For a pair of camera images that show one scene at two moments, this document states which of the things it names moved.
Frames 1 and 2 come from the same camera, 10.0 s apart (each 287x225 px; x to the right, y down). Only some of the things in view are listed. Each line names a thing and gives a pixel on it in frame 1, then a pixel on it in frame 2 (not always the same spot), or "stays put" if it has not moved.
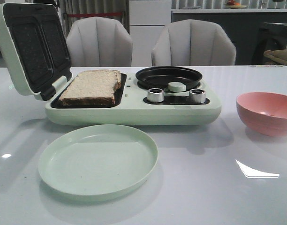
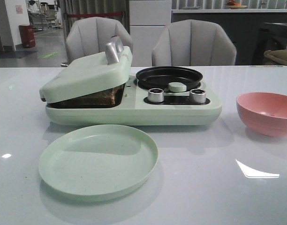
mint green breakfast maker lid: (31, 41) to (111, 69)
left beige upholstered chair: (95, 41) stays put
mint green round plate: (96, 162) stays put
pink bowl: (266, 113) stays put
